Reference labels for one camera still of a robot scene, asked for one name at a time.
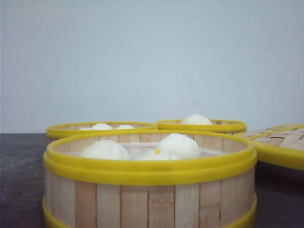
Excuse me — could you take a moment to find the left white steamed bun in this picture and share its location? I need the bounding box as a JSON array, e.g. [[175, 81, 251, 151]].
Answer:
[[79, 140, 130, 160]]

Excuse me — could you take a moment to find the woven bamboo steamer lid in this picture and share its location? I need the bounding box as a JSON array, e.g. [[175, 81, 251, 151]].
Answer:
[[236, 124, 304, 171]]

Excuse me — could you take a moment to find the white bun back left basket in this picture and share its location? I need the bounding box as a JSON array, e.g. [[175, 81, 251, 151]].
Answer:
[[80, 123, 113, 131]]

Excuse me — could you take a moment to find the white bun basket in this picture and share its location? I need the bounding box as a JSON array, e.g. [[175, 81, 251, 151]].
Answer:
[[180, 114, 212, 125], [80, 123, 113, 131]]

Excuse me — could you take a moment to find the white steamed bun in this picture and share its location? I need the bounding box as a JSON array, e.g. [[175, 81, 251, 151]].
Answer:
[[156, 133, 201, 159], [79, 140, 130, 160]]

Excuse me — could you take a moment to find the bamboo steamer basket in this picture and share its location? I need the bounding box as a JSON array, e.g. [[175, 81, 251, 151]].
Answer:
[[45, 121, 158, 144], [42, 130, 257, 228], [156, 119, 247, 135]]

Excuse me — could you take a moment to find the right white steamed bun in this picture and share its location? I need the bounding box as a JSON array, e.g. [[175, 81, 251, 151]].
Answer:
[[156, 133, 201, 159]]

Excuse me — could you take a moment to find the white bun with yellow dot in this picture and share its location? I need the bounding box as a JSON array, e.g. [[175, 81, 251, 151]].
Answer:
[[132, 150, 181, 161]]

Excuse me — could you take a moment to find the white bun back right basket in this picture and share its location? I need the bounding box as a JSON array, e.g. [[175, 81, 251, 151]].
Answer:
[[180, 114, 212, 125]]

